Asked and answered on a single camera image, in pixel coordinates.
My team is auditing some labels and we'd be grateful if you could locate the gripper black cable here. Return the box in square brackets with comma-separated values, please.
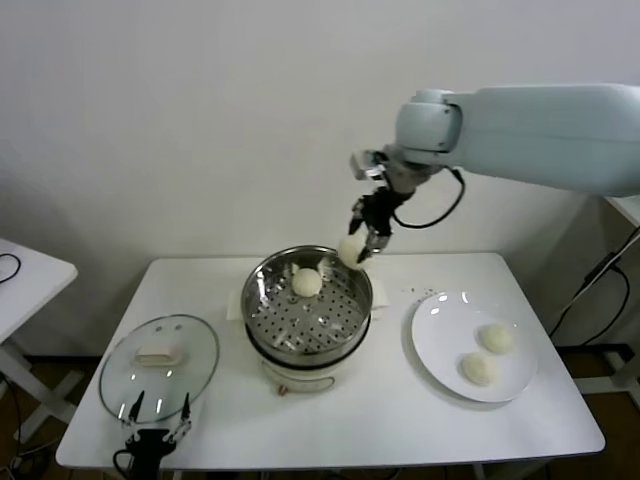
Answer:
[112, 447, 134, 480]
[391, 167, 466, 230]

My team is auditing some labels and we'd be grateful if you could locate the black wall cable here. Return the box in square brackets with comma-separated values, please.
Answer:
[552, 267, 631, 347]

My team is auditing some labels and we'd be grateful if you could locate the thin black cable loop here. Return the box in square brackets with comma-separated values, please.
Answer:
[0, 253, 22, 285]

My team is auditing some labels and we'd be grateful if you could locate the steel steamer basket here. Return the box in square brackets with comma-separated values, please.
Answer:
[241, 244, 375, 359]

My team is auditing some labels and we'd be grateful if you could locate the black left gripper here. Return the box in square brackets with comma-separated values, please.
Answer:
[119, 390, 195, 480]

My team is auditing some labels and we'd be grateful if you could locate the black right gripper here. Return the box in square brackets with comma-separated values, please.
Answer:
[348, 192, 396, 264]

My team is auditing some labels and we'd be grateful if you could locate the glass lid with cream handle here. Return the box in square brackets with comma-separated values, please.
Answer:
[98, 313, 221, 426]

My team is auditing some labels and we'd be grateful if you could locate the white steamed baozi bun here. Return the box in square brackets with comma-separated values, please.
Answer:
[338, 235, 371, 269]
[478, 323, 516, 356]
[459, 352, 500, 387]
[291, 267, 323, 298]

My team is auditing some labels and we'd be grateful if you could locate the white round plate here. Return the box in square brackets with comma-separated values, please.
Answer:
[409, 289, 540, 405]

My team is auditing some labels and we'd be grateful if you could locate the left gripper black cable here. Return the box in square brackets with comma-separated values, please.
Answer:
[112, 447, 134, 480]

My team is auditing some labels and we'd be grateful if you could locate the cream electric cooker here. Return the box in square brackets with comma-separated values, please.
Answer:
[227, 277, 392, 400]

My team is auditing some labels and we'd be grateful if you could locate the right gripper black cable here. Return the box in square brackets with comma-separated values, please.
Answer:
[391, 167, 466, 230]

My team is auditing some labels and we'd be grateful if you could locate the white side table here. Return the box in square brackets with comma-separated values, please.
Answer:
[0, 238, 80, 446]

